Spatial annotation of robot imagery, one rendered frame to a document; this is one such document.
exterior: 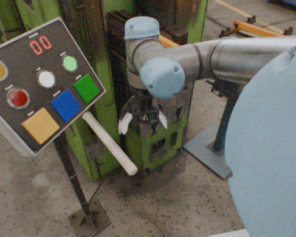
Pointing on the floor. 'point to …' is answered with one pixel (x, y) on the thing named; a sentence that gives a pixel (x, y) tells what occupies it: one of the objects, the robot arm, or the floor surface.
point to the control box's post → (71, 174)
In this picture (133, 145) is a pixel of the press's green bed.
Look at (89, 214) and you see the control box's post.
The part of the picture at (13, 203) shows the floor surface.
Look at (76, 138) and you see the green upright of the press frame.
